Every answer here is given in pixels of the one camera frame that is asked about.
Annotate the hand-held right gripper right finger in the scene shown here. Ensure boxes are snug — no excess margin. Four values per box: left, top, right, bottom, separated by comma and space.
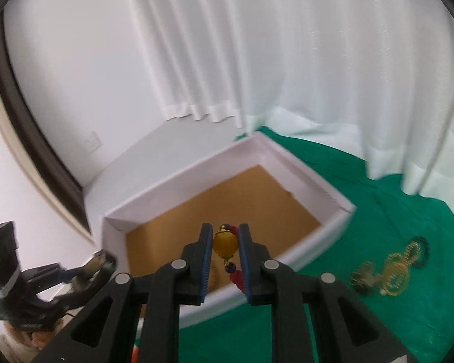
238, 223, 411, 363

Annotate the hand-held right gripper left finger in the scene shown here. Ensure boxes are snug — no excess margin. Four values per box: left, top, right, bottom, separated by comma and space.
30, 223, 214, 363

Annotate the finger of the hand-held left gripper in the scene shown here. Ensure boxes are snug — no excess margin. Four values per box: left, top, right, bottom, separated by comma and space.
21, 251, 117, 292
41, 275, 107, 316

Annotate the yellow bead pendant red tassel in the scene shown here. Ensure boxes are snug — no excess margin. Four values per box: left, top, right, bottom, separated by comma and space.
212, 225, 246, 292

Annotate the brown bead bracelet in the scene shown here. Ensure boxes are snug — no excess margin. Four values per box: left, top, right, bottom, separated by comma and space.
70, 255, 114, 292

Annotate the white cardboard box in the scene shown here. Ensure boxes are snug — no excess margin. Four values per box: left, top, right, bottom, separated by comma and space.
100, 132, 356, 328

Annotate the amber bead necklace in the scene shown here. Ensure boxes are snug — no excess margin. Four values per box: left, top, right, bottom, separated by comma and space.
350, 244, 424, 296

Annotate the green cloth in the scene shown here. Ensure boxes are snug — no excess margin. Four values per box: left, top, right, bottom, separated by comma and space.
178, 126, 454, 363

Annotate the white curtain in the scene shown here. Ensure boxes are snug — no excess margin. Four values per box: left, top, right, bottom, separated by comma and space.
123, 0, 454, 205

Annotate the white wall outlet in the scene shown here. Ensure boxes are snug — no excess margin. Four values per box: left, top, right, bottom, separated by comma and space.
84, 132, 103, 152

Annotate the dark wooden door frame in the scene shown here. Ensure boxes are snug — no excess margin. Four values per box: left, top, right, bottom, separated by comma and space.
0, 15, 93, 235

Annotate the black bead bracelet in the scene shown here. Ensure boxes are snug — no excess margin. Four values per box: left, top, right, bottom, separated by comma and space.
403, 236, 432, 269

